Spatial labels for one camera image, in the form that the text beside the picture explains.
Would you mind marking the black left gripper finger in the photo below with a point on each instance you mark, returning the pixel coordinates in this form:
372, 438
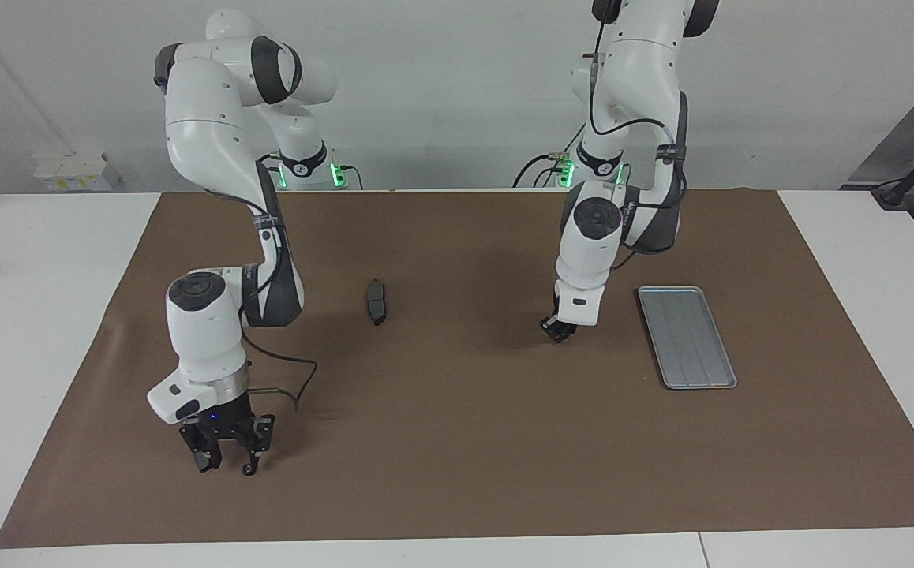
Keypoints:
548, 326
567, 337

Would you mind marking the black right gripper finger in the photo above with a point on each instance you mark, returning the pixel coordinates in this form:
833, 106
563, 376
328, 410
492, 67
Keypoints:
208, 457
260, 446

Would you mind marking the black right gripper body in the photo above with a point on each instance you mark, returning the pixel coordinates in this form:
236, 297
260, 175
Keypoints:
220, 418

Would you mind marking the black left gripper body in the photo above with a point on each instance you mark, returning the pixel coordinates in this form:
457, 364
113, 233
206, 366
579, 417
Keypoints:
563, 323

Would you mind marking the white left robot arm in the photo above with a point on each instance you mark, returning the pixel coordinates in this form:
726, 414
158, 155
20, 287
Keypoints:
587, 252

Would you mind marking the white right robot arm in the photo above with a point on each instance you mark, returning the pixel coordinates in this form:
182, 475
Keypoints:
204, 331

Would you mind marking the silver metal ribbed tray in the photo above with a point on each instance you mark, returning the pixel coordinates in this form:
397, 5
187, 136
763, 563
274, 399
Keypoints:
690, 339

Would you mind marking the brown table mat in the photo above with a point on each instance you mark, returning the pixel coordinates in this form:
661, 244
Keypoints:
457, 457

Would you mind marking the dark grey brake pad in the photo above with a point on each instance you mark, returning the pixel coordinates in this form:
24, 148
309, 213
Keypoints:
376, 302

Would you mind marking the white wall socket box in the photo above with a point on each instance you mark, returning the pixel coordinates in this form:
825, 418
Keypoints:
78, 172

